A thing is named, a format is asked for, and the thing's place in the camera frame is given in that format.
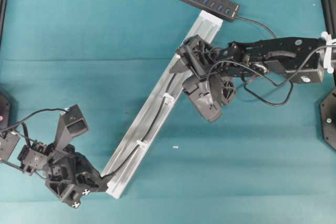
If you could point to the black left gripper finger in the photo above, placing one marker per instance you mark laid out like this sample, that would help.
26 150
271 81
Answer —
84 169
89 184

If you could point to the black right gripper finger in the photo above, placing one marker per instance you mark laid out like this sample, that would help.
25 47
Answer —
182 65
197 43

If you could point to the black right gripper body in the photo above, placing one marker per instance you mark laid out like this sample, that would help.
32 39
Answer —
212 67

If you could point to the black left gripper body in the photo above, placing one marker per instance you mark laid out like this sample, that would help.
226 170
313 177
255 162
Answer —
59 168

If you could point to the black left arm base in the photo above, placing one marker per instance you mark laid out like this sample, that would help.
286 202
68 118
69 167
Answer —
8 109

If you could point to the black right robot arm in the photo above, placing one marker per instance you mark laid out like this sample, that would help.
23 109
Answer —
278 60

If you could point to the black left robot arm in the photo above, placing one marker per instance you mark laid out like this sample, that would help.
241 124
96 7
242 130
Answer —
8 144

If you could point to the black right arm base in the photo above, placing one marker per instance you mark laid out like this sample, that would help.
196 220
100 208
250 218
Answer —
327 105

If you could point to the black USB hub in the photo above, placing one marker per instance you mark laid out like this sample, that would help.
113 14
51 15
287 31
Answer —
223 9

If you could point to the silver aluminium rail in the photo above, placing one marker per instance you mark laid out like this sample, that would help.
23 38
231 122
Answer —
142 132

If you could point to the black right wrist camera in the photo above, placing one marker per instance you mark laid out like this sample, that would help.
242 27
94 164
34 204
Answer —
205 102

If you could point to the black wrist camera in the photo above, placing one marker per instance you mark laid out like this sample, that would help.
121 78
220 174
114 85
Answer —
205 102
70 125

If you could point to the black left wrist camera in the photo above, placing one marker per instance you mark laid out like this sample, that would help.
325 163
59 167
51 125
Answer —
70 125

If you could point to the white cable tie on arm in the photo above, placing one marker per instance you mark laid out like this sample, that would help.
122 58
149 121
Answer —
329 56

